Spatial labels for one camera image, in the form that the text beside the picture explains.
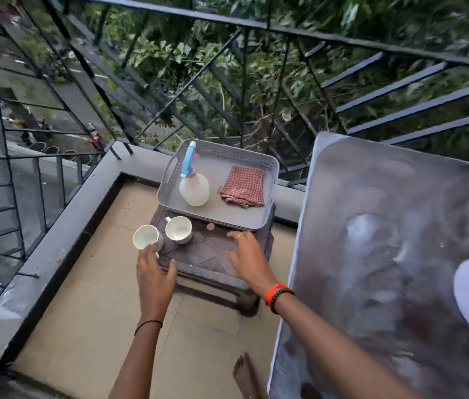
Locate orange wristband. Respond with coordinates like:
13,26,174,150
264,283,288,306

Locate person's bare foot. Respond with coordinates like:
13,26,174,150
232,352,262,399

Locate dark metal balcony railing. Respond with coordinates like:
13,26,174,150
0,0,469,314

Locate black thread wristband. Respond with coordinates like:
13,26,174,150
134,320,164,336

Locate green trees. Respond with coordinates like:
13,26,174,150
62,0,469,173

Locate white spray bottle blue nozzle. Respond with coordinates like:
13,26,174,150
178,141,210,207

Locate grey perforated plastic tray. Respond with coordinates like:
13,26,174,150
157,139,280,232

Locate white cup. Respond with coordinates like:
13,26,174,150
164,215,194,245
132,224,165,251

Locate parked motorbike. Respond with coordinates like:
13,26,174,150
87,123,105,152

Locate person's right forearm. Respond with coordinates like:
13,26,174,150
275,291,423,399

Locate red checkered cloth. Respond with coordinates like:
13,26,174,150
220,165,266,208

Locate dark brown plastic stool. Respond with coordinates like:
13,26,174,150
150,203,276,317

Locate person's left forearm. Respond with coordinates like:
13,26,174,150
108,321,164,399

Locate person's left hand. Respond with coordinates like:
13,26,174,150
136,244,178,325

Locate person's right hand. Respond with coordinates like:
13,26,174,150
226,231,280,298

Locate black bead bracelet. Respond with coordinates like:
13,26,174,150
270,287,295,315

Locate dusty grey table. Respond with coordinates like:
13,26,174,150
268,132,469,399

